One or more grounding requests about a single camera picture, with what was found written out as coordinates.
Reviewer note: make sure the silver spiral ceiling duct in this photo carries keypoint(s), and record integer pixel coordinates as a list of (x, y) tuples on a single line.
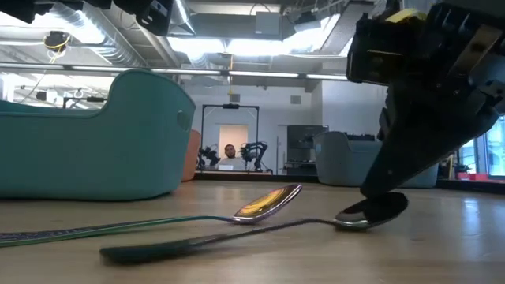
[(118, 51)]

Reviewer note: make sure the dark cabinet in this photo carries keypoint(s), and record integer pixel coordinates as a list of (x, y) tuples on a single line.
[(304, 150)]

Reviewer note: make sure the rainbow iridescent spoon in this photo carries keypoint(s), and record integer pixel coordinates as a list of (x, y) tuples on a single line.
[(268, 203)]

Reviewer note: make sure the grey plastic bin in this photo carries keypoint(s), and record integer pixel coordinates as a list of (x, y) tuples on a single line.
[(339, 165)]

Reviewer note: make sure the red box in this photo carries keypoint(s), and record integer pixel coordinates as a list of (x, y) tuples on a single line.
[(473, 176)]

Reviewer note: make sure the black equipment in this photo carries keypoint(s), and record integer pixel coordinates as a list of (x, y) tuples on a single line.
[(361, 137)]

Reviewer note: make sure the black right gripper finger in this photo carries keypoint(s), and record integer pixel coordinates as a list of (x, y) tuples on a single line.
[(418, 142), (383, 124)]

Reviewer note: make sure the grey ceiling junction box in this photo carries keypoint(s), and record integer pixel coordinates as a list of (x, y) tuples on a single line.
[(268, 23)]

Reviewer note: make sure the large metal ventilation duct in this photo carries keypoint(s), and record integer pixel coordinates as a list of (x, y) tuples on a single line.
[(343, 27)]

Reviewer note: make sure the black background robot arm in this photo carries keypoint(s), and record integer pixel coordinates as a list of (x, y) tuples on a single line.
[(252, 152), (208, 153)]

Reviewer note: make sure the long ceiling tube light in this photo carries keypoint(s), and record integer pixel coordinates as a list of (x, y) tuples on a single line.
[(260, 74)]

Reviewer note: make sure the orange plastic bin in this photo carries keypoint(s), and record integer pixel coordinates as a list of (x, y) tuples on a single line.
[(192, 158)]

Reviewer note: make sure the person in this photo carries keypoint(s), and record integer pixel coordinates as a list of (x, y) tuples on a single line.
[(230, 152)]

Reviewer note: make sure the black gantry frame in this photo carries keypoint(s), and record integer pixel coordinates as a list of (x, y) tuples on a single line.
[(230, 105)]

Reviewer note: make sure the bright window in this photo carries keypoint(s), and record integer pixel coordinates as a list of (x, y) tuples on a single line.
[(495, 154)]

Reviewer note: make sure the large black spoon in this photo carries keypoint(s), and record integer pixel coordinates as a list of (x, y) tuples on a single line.
[(158, 250)]

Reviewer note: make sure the grey wall vent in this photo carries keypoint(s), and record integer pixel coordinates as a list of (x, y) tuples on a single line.
[(234, 98), (296, 99)]

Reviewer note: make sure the teal plastic bin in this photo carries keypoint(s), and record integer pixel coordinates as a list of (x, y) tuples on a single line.
[(98, 158)]

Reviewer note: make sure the black overhead rail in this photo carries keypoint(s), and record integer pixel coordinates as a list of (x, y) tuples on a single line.
[(94, 99)]

